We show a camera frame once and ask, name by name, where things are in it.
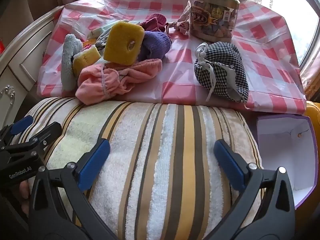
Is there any grey-blue fluffy cloth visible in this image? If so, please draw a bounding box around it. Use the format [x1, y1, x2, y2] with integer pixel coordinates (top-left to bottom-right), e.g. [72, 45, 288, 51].
[61, 34, 84, 91]

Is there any striped terry towel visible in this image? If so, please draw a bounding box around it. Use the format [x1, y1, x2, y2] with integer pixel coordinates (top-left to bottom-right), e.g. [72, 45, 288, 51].
[15, 96, 263, 240]

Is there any floral drawstring pouch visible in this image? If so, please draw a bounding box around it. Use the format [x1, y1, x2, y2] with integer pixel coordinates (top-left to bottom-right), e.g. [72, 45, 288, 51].
[165, 1, 193, 34]

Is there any purple cardboard box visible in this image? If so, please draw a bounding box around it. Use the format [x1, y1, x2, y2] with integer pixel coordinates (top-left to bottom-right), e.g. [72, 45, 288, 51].
[255, 114, 316, 210]

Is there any yellow cushion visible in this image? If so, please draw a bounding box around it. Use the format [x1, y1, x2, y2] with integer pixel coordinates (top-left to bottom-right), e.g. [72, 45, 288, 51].
[305, 100, 320, 140]

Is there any pink floral curtain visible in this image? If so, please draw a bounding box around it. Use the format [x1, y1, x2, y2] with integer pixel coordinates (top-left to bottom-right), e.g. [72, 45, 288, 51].
[299, 60, 320, 101]

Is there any houndstooth baby hat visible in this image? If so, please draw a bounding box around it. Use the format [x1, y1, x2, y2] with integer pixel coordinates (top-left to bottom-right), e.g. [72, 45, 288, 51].
[194, 42, 250, 103]

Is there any cream dresser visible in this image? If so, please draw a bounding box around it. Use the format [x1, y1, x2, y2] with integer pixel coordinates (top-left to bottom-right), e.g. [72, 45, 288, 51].
[0, 5, 65, 130]

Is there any clear jar with gold lid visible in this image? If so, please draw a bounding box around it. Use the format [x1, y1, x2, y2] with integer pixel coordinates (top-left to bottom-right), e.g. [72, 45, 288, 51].
[191, 0, 241, 43]

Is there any pink terry cloth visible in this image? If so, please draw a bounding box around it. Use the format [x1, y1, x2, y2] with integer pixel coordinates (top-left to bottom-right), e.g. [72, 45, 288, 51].
[76, 58, 163, 105]

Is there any small yellow sponge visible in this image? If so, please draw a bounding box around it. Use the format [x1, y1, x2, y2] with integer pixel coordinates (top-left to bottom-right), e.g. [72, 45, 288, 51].
[72, 47, 102, 77]

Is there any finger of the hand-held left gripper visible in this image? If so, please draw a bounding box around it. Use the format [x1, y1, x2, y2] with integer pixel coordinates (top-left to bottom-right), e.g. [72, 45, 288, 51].
[0, 115, 34, 143]
[10, 122, 62, 153]

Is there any pink white checkered tablecloth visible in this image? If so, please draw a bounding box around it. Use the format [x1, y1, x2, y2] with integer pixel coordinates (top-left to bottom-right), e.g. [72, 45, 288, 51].
[36, 0, 307, 113]

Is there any purple knit sock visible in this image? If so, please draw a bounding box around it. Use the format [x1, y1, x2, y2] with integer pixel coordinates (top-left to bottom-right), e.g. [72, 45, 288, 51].
[137, 31, 172, 62]

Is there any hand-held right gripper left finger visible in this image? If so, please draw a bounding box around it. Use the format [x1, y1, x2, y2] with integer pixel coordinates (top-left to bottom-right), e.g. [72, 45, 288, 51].
[28, 138, 118, 240]

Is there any magenta knit sock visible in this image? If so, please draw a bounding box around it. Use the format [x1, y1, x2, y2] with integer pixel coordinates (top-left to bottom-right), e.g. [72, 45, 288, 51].
[140, 13, 167, 33]

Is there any large yellow sponge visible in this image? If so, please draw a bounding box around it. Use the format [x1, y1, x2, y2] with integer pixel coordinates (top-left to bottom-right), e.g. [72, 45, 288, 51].
[103, 22, 145, 66]

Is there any person's left hand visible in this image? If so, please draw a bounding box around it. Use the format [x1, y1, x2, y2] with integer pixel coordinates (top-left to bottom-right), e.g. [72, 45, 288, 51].
[19, 181, 32, 217]

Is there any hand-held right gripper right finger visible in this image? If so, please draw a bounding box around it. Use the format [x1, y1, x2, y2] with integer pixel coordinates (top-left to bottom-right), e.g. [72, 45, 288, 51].
[207, 139, 296, 240]

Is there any grey herringbone drawstring bag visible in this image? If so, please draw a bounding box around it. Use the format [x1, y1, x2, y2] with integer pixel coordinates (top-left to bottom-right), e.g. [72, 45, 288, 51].
[95, 35, 110, 51]

